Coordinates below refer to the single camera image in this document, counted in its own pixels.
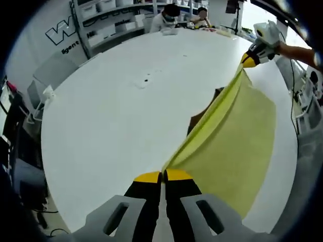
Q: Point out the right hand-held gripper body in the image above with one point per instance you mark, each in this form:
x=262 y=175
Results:
x=268 y=35

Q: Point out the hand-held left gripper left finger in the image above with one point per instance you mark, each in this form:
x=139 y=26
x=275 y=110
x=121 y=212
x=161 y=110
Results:
x=136 y=216

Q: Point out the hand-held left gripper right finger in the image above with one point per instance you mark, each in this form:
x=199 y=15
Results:
x=186 y=216

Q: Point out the yellow blue grey garment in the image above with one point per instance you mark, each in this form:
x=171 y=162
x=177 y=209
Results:
x=239 y=138

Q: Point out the black tripod stand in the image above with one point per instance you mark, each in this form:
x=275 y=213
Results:
x=237 y=17

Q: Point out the white mesh office chair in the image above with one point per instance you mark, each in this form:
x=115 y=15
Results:
x=308 y=151
x=313 y=108

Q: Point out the small white container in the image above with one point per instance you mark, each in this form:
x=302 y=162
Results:
x=169 y=31

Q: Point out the row of white storage bins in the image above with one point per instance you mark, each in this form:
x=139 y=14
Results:
x=88 y=8

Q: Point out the grey metal storage shelf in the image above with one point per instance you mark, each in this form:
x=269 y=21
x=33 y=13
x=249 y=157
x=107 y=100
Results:
x=83 y=30

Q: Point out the pink hanging cloth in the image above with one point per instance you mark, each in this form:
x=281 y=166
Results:
x=11 y=87

